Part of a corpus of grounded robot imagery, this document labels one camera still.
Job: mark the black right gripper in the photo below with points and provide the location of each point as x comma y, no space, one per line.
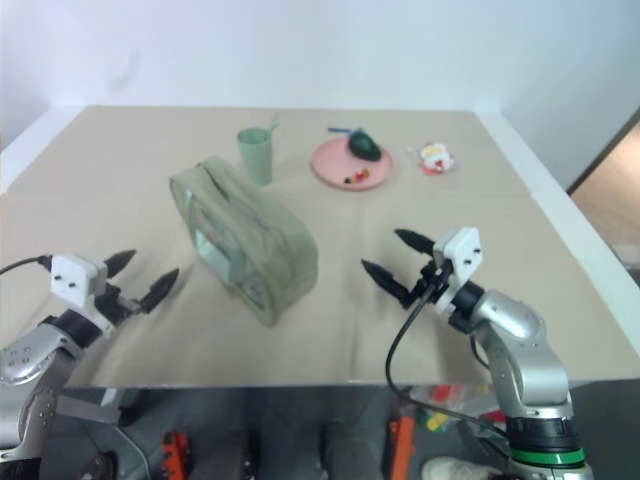
430,281

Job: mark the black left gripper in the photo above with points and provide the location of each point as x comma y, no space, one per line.
117,306

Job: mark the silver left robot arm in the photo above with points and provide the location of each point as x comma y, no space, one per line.
30,352

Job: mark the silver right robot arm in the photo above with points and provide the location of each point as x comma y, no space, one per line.
525,345

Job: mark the green zippered pouch bag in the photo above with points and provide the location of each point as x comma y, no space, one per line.
260,240

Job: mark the small red orange candies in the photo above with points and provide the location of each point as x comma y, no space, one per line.
359,176

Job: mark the red white santa figure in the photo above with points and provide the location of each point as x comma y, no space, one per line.
434,159

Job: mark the pink round plate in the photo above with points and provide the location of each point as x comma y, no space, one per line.
340,165

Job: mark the beige tablecloth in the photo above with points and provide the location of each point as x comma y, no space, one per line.
125,160

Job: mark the dark green avocado toy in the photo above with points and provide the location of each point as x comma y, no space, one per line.
364,146

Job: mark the red yellow plastic clutter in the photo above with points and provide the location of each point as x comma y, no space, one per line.
440,395

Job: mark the blue stick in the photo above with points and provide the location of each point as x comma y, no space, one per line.
339,130

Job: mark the green plastic cup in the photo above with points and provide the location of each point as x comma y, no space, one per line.
256,157

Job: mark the orange black tool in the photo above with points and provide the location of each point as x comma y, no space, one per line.
176,452

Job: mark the orange upright bar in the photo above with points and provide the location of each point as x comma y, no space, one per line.
401,440

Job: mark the white shoe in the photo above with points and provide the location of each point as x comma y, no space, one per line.
460,469

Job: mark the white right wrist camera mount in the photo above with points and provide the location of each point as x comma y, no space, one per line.
465,252

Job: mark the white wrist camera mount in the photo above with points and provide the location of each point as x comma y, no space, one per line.
72,277
465,252

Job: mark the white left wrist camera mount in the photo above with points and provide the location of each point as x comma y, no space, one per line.
72,277

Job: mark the grey metal bracket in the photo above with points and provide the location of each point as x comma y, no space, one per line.
87,409

